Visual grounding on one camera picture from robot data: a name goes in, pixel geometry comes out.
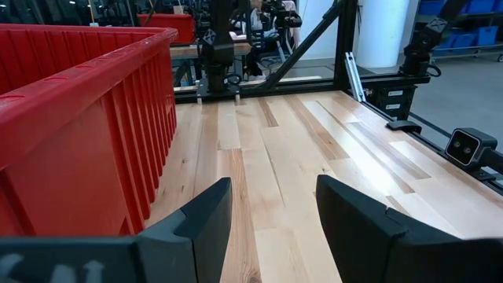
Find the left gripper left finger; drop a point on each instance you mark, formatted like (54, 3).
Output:
(204, 236)

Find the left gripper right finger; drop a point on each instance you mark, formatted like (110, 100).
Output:
(361, 243)

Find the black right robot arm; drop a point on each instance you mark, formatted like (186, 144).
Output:
(222, 55)

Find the black background robot arm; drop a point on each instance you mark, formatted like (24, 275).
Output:
(283, 17)
(422, 47)

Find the red plastic bin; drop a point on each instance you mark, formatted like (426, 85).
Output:
(78, 137)

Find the red background bin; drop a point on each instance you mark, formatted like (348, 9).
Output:
(173, 25)

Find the blue storage bin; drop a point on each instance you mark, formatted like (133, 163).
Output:
(481, 6)
(461, 40)
(487, 35)
(430, 6)

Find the black plastic clamp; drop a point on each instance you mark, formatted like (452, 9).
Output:
(402, 126)

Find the black control box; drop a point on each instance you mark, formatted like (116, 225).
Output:
(377, 102)

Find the silver aluminium bar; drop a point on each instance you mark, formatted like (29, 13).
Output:
(353, 76)

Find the wooden background table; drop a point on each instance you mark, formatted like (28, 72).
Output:
(188, 51)

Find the white round pillar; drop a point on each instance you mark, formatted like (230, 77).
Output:
(383, 35)

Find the grey metal shelf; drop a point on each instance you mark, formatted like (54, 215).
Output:
(467, 50)

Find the person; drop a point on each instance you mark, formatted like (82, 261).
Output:
(257, 21)

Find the black table-level camera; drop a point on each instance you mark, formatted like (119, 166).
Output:
(465, 146)

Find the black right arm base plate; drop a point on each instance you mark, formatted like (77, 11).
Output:
(201, 89)

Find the black aluminium rig frame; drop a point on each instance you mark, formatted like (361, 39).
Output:
(346, 39)

